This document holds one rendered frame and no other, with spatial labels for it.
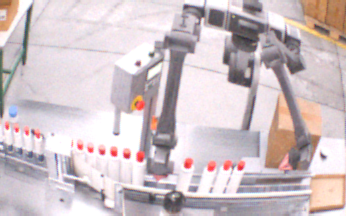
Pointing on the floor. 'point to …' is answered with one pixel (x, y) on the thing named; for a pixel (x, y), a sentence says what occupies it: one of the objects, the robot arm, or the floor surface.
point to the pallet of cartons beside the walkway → (335, 17)
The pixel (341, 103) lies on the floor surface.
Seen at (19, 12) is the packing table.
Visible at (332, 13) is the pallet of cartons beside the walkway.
